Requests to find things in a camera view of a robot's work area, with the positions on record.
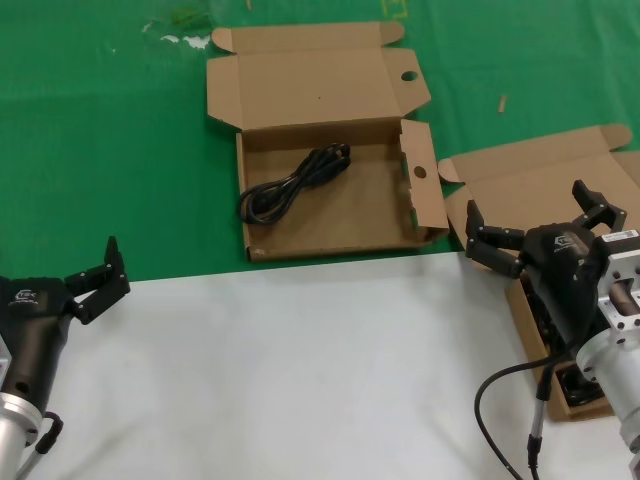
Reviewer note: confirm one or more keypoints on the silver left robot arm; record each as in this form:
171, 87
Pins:
15, 430

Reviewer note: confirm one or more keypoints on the long wooden splinter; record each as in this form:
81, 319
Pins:
502, 104

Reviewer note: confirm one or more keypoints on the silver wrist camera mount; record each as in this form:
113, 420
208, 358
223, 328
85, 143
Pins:
4, 365
622, 280

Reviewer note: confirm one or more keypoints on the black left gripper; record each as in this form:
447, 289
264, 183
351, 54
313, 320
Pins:
32, 325

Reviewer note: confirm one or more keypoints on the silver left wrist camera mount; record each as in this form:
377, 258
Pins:
4, 365

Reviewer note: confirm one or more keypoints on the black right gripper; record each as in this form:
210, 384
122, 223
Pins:
560, 270

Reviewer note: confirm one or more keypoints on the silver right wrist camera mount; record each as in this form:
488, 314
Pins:
622, 280

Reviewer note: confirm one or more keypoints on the clear plastic film scrap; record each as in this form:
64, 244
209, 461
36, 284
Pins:
192, 40

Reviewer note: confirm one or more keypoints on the green table mat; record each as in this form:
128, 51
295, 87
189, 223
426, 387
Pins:
100, 150

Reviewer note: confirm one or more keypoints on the cardboard box with round holes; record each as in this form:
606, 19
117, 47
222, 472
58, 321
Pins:
325, 85

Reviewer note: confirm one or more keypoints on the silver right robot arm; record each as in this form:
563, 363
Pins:
617, 380

